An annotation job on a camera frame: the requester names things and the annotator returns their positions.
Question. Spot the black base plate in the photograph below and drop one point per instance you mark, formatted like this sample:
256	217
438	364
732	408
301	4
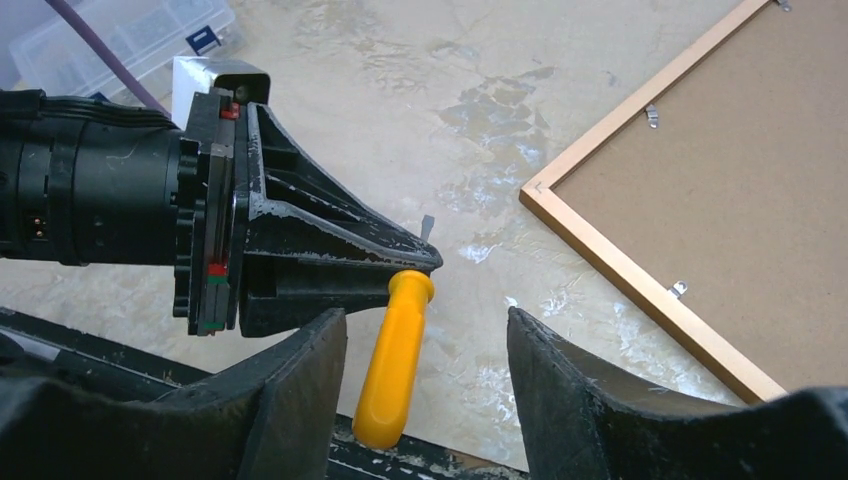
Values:
199	424

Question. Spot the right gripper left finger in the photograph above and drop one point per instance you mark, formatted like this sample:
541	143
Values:
172	411

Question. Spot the wooden picture frame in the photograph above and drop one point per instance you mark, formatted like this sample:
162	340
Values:
715	197

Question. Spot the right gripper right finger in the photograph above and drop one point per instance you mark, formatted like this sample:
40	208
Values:
583	417

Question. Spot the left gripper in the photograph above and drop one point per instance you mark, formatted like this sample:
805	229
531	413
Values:
298	214

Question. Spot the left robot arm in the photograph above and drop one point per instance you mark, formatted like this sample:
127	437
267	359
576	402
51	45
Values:
85	181

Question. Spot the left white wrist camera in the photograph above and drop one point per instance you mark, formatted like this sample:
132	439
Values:
197	74

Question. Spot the yellow handled screwdriver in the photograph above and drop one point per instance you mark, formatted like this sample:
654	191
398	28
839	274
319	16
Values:
383	407

